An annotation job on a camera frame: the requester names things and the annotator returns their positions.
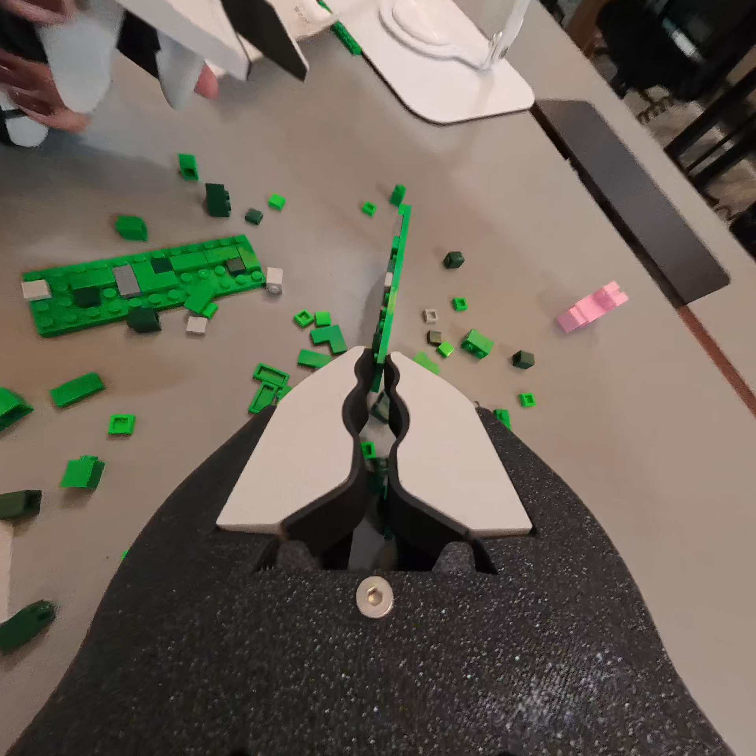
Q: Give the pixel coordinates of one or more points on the thin green plate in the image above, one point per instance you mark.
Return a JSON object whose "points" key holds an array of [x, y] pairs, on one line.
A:
{"points": [[347, 38]]}

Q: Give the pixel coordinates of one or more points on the person's left hand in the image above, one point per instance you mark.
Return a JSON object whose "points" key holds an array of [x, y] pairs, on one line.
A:
{"points": [[41, 100]]}

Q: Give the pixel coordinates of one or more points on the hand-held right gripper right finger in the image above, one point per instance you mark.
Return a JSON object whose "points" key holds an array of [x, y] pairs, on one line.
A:
{"points": [[460, 466]]}

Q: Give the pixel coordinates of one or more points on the white book stand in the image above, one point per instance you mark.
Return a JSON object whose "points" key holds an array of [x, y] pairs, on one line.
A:
{"points": [[449, 77]]}

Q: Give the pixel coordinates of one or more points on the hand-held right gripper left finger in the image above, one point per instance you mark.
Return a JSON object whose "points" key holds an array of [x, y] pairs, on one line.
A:
{"points": [[295, 466]]}

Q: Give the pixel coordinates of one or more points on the black chair base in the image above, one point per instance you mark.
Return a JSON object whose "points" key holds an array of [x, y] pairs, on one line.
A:
{"points": [[661, 41]]}

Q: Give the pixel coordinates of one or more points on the pink brick pig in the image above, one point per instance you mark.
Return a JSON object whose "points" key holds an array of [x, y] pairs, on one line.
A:
{"points": [[590, 307]]}

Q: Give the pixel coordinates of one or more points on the scattered small green bricks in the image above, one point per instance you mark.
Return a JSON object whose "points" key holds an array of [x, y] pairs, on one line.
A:
{"points": [[477, 342]]}

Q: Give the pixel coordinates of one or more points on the bright green brick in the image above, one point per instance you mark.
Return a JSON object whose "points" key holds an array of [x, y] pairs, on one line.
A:
{"points": [[77, 390]]}

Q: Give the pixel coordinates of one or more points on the large green brick plate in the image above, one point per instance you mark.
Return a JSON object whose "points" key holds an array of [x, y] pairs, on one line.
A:
{"points": [[71, 307]]}

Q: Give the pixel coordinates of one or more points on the black desk strip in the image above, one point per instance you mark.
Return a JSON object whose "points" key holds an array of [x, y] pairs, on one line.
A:
{"points": [[638, 201]]}

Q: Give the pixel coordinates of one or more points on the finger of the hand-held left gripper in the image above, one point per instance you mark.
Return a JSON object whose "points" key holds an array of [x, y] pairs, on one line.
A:
{"points": [[266, 29], [189, 29]]}

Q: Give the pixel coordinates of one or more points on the small white brick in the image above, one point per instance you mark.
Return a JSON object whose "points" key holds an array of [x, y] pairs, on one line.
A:
{"points": [[274, 280]]}

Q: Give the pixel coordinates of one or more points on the dark green long brick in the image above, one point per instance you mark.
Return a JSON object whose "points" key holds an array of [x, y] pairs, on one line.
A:
{"points": [[20, 505]]}

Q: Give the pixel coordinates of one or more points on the green mosaic tile panel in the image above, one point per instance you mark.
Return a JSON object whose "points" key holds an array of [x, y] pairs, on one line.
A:
{"points": [[393, 295]]}

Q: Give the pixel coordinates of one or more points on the grey desk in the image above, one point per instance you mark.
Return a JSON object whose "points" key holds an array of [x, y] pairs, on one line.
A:
{"points": [[531, 206]]}

